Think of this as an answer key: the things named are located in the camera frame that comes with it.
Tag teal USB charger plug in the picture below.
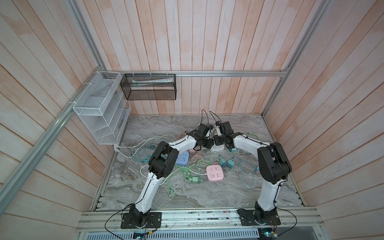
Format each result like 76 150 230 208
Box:
227 159 235 169

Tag blue power strip cube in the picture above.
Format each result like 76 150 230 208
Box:
176 151 190 167

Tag pink power strip cube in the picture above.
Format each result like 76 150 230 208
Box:
206 165 224 182

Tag light green USB charger plug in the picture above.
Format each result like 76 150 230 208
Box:
189 176 201 184

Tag white power strip cube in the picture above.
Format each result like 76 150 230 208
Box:
210 144 225 153

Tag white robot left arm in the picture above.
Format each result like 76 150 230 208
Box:
129 124 214 227

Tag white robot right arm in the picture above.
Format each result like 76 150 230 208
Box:
214 121 292 225

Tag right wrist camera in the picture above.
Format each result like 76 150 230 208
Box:
215 121 223 137

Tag pink multi-head charging cable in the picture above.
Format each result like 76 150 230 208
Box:
188 148 205 166

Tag teal multi-head charging cable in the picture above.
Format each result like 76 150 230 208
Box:
239 158 260 191

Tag teal cable on left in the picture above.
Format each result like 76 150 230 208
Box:
131 140 160 164

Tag white power cord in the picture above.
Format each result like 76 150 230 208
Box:
113 134 208 187

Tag black mesh wall basket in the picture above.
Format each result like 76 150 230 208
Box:
120 73 177 101

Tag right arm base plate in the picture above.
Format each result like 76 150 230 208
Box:
237 207 281 226

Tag aluminium front rail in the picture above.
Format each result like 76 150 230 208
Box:
76 207 325 232

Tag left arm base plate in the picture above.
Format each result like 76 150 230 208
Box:
121 210 162 229

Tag white wire mesh shelf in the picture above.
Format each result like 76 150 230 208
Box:
74 72 132 145

